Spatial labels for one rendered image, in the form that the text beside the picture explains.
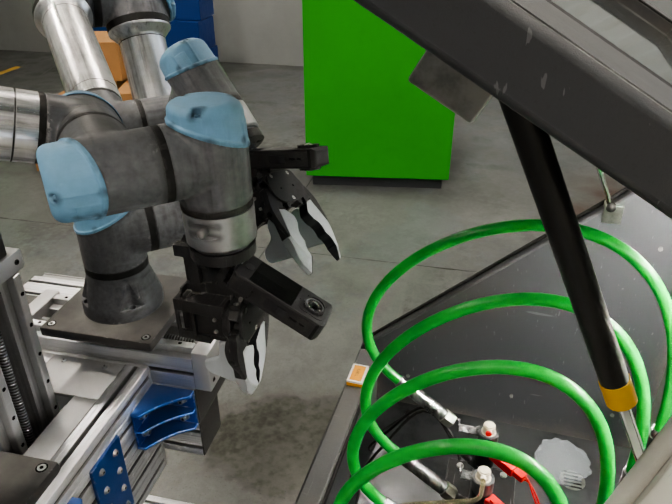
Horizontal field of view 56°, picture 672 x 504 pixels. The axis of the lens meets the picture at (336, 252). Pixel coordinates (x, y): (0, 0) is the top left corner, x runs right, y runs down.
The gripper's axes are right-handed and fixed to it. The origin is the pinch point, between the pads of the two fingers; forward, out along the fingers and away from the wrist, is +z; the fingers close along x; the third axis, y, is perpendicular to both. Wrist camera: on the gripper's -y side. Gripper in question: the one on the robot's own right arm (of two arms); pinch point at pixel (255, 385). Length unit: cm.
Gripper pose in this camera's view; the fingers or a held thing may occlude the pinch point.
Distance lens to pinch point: 79.6
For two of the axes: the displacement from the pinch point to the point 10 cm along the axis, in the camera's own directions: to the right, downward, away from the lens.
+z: 0.2, 8.6, 5.0
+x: -2.9, 4.9, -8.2
